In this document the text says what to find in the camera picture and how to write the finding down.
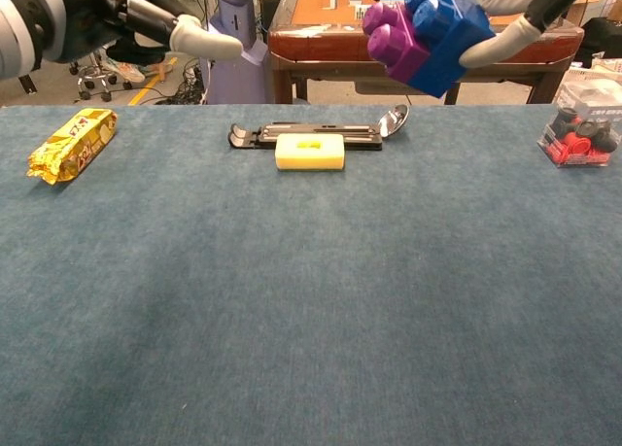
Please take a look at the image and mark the clear box of red caps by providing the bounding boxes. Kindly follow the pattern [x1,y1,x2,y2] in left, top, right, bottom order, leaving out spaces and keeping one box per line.
[536,103,622,169]

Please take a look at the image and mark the yellow soap bar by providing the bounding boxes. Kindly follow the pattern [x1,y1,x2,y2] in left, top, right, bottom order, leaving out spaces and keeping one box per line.
[274,133,347,172]

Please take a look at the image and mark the white plastic basket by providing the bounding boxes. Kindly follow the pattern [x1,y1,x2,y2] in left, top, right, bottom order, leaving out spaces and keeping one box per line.
[553,56,622,110]

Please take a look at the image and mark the purple building block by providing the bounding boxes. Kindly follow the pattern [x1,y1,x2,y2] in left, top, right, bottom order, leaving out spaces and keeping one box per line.
[362,1,433,85]

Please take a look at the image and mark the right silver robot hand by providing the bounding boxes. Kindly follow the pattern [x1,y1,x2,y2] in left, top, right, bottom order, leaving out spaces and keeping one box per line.
[459,0,604,69]

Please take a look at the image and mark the lilac robot pedestal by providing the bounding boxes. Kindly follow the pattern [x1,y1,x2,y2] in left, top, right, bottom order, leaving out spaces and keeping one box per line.
[196,0,274,106]

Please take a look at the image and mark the black folding phone stand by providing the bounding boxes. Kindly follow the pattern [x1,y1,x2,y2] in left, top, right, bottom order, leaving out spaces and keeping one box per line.
[227,121,385,152]

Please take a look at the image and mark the floor cable bundle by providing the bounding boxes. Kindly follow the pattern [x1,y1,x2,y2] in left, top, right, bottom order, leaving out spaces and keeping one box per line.
[140,56,205,106]

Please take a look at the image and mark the blue table cloth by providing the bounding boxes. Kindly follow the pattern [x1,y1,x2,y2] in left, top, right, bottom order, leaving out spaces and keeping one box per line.
[0,104,622,446]

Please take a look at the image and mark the wooden mahjong table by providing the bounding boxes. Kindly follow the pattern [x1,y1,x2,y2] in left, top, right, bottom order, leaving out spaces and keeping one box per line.
[266,0,585,106]

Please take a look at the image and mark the yellow snack packet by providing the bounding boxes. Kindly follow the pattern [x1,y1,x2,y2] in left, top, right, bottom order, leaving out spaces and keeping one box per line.
[25,107,119,186]

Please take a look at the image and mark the blue building block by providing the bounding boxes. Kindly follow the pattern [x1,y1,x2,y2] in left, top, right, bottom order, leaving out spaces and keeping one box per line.
[403,0,497,99]

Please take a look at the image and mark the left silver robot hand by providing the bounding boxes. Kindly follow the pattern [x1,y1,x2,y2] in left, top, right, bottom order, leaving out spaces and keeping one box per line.
[51,0,244,64]

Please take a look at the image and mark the black bag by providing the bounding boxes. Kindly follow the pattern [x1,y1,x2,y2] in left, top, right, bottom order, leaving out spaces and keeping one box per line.
[577,17,622,69]

